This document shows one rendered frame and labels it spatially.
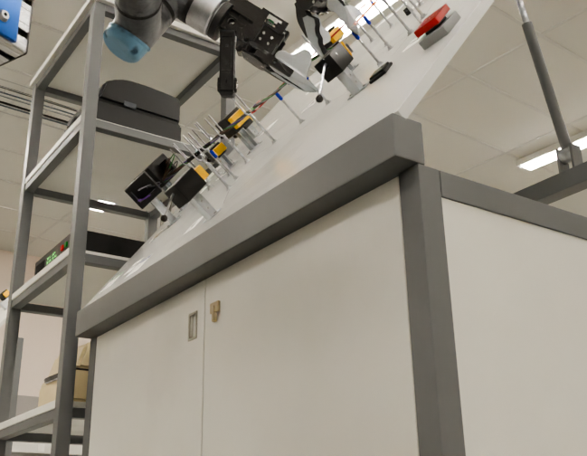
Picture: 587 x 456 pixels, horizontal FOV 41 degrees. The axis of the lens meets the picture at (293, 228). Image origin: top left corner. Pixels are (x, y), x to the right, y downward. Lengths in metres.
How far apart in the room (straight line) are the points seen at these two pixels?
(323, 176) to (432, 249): 0.22
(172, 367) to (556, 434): 0.77
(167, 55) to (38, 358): 6.66
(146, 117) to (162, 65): 0.34
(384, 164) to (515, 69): 4.71
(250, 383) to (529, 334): 0.46
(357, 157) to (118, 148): 1.44
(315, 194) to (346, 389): 0.29
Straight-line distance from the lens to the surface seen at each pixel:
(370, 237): 1.11
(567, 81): 6.02
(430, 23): 1.31
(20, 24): 0.96
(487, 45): 5.45
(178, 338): 1.58
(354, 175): 1.10
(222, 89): 1.37
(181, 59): 2.72
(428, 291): 1.00
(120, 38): 1.35
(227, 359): 1.39
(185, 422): 1.51
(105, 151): 2.48
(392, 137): 1.06
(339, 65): 1.44
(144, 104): 2.49
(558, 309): 1.20
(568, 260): 1.25
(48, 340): 9.15
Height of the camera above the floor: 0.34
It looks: 21 degrees up
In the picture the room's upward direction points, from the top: 1 degrees counter-clockwise
